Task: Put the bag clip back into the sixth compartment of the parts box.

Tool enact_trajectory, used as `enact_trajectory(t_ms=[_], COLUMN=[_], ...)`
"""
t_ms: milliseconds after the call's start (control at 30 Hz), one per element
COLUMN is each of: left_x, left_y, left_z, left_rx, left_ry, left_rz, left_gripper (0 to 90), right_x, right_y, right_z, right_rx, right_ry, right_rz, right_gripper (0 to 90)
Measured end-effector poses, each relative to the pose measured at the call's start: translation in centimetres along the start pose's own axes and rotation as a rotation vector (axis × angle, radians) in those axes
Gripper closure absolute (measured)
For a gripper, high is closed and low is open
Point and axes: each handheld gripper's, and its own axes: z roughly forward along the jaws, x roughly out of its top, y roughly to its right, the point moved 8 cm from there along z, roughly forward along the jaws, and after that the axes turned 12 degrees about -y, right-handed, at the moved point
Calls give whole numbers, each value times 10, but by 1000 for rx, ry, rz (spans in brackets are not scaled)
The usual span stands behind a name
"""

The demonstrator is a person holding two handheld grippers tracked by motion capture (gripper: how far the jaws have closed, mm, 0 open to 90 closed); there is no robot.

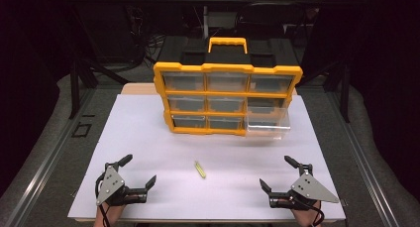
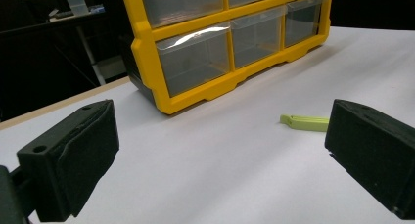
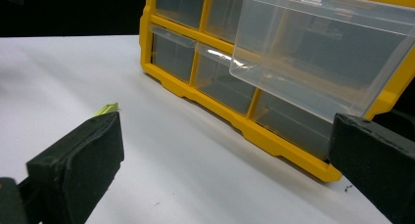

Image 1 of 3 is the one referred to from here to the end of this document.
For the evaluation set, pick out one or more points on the grid of clear drawers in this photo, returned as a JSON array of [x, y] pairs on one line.
[[185, 81]]

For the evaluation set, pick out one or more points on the yellow black organizer cabinet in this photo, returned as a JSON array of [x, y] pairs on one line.
[[228, 94]]

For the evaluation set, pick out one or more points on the white table board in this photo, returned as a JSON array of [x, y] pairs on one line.
[[148, 147]]

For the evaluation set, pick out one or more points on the black tape square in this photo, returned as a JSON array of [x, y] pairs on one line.
[[76, 129]]

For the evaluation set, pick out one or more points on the transparent plastic drawer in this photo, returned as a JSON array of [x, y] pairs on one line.
[[267, 128]]

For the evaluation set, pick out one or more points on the black metal crossbar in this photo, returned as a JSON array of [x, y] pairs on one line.
[[132, 0]]

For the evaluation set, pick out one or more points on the small yellow-green stick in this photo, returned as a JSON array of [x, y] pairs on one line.
[[200, 170]]

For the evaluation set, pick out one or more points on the metal floor rail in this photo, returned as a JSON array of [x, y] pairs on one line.
[[366, 169], [43, 169]]

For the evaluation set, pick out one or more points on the person's left hand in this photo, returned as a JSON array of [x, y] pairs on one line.
[[114, 213]]

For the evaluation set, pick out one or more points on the person's right hand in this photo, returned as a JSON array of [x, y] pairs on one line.
[[305, 217]]

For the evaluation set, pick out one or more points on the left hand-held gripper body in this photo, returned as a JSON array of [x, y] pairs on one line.
[[110, 184]]

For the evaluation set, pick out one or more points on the black metal stand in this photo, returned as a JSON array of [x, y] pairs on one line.
[[345, 94], [74, 88]]

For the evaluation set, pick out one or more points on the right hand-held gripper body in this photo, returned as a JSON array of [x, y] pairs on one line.
[[310, 187]]

